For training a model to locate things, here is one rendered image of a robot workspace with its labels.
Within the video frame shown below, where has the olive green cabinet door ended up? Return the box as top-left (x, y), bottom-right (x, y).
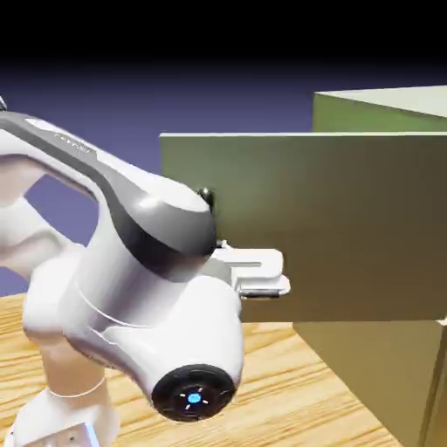
top-left (159, 131), bottom-right (447, 325)

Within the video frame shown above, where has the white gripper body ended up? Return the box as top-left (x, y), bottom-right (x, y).
top-left (217, 239), bottom-right (285, 281)

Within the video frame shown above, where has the olive green lower door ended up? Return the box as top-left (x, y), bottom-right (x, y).
top-left (419, 317), bottom-right (447, 447)

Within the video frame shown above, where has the dark metal door handle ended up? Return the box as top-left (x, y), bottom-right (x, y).
top-left (196, 187), bottom-right (217, 215)

